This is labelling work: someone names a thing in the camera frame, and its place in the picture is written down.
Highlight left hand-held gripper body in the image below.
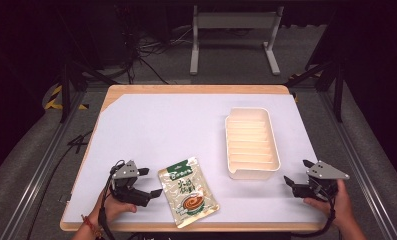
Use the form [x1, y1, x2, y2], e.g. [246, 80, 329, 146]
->
[110, 159, 153, 208]

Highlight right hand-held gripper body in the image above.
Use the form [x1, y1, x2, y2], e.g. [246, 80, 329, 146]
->
[293, 160, 351, 202]

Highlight green and beige sauce packet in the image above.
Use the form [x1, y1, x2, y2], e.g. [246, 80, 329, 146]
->
[157, 156, 221, 229]

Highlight white ribbed plastic tray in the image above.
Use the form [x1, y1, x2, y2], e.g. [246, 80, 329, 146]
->
[224, 106, 282, 181]

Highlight person's left hand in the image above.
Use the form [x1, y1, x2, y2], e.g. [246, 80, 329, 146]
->
[95, 191, 138, 228]

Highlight person's right hand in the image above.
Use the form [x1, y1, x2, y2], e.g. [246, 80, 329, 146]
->
[302, 179, 356, 231]

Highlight white table sheet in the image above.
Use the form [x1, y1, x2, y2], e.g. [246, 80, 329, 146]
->
[62, 92, 327, 224]

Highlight black metal stand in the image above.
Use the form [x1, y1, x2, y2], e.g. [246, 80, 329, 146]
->
[285, 59, 346, 124]
[59, 59, 121, 124]

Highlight yellow and black hazard tape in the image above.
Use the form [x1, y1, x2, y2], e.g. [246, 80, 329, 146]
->
[44, 84, 89, 111]

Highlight white metal stand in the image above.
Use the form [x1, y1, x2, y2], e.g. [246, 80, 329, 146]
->
[189, 4, 285, 76]

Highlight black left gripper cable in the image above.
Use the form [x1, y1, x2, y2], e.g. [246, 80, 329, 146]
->
[97, 159, 126, 240]

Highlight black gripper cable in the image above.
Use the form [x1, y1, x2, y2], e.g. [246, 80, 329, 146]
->
[290, 196, 338, 239]
[97, 159, 126, 240]

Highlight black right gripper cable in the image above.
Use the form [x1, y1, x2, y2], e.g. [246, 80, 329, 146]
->
[290, 196, 338, 239]

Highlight aluminium floor rail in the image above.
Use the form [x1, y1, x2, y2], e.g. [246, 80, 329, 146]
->
[0, 89, 88, 240]
[318, 89, 397, 240]

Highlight red bead bracelet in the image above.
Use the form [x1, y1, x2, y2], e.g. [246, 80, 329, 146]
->
[80, 214, 104, 240]

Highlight bundle of black floor cables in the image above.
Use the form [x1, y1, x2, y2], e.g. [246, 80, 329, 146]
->
[118, 6, 194, 86]

